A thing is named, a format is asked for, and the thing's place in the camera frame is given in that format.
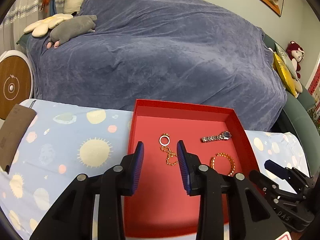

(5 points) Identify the silver wristwatch blue dial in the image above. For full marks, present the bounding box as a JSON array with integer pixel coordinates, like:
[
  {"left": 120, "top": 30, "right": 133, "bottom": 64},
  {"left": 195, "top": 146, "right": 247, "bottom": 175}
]
[{"left": 200, "top": 131, "right": 232, "bottom": 143}]

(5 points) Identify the light blue planet-print cloth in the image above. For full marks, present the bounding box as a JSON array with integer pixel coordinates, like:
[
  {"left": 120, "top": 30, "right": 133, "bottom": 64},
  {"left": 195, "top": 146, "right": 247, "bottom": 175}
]
[{"left": 1, "top": 99, "right": 310, "bottom": 239}]

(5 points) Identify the red shallow cardboard tray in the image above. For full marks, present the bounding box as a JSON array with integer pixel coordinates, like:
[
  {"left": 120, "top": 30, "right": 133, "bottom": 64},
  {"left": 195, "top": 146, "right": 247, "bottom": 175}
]
[{"left": 124, "top": 99, "right": 258, "bottom": 238}]

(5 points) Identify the gold satin pillow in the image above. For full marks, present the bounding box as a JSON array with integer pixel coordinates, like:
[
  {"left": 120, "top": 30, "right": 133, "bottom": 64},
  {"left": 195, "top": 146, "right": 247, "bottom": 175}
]
[{"left": 273, "top": 51, "right": 298, "bottom": 98}]

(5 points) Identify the brown flat pouch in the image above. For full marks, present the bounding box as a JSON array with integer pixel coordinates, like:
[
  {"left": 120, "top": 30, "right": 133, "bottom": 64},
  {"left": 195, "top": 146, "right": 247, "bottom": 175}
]
[{"left": 0, "top": 104, "right": 36, "bottom": 174}]

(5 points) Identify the silver grey pillow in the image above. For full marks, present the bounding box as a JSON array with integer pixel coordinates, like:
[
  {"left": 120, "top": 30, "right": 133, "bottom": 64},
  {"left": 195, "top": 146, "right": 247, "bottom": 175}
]
[{"left": 275, "top": 43, "right": 298, "bottom": 80}]

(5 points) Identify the red monkey plush toy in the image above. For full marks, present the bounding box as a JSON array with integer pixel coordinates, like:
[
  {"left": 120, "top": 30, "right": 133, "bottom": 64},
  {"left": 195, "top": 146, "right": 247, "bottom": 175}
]
[{"left": 286, "top": 41, "right": 305, "bottom": 79}]

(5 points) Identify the round wooden-top side table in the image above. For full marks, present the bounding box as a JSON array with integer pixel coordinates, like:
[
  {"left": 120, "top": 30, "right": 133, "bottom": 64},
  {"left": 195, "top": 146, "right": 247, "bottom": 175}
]
[{"left": 0, "top": 50, "right": 34, "bottom": 120}]

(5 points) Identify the blue-grey velvet bed cover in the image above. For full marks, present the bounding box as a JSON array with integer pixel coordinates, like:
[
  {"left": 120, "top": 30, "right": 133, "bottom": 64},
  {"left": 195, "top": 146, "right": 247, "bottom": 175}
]
[{"left": 27, "top": 0, "right": 287, "bottom": 131}]

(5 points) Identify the grey plush toy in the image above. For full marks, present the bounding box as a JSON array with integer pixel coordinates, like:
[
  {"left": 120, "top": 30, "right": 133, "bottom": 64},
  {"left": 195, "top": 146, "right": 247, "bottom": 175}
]
[{"left": 47, "top": 15, "right": 97, "bottom": 49}]

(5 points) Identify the cream flower-shaped cushion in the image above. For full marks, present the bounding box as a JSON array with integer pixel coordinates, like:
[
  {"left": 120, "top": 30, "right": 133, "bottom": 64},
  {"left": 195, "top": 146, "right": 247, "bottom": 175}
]
[{"left": 23, "top": 14, "right": 73, "bottom": 37}]

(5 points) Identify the white sheer curtain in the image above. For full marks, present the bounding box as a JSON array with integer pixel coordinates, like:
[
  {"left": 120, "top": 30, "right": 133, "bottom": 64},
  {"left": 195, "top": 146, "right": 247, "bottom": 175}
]
[{"left": 1, "top": 0, "right": 49, "bottom": 53}]

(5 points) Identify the gold chain bangle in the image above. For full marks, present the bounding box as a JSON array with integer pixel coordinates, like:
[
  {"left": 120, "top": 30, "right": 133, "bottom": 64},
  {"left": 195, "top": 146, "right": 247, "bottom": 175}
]
[{"left": 210, "top": 152, "right": 236, "bottom": 177}]

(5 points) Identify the green bed frame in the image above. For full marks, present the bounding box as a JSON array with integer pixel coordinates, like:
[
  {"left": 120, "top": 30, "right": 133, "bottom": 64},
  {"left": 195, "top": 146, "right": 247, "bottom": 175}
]
[{"left": 262, "top": 33, "right": 320, "bottom": 176}]

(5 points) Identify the gold chain with ring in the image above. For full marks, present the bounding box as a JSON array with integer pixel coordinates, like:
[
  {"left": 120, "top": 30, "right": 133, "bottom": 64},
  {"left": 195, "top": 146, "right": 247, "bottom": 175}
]
[{"left": 158, "top": 133, "right": 179, "bottom": 166}]

